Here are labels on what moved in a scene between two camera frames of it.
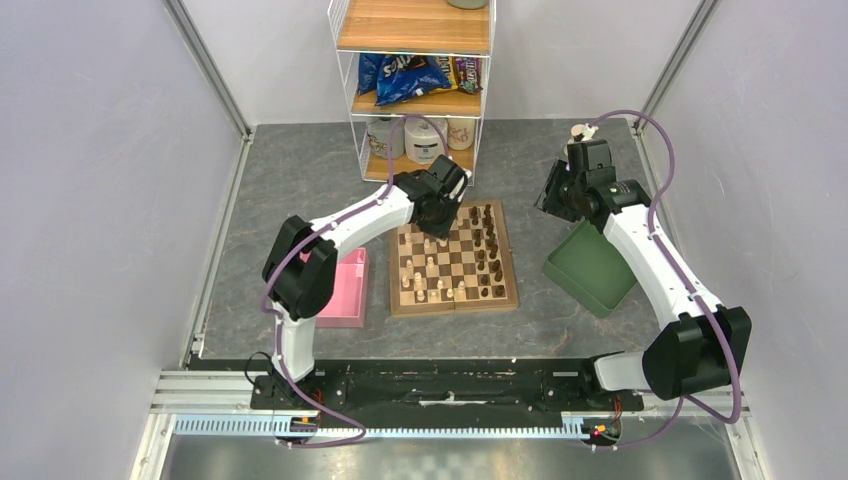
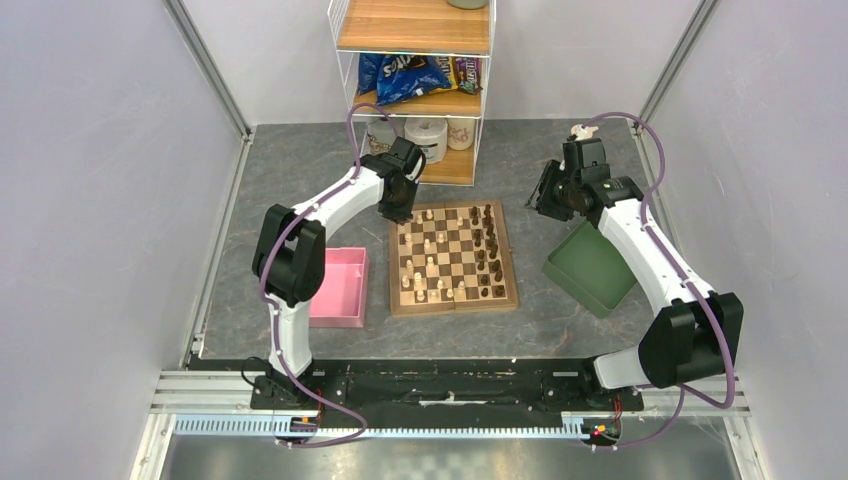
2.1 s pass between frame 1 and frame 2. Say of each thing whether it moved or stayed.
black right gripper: stayed
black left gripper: moved
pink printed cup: stayed
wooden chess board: stayed
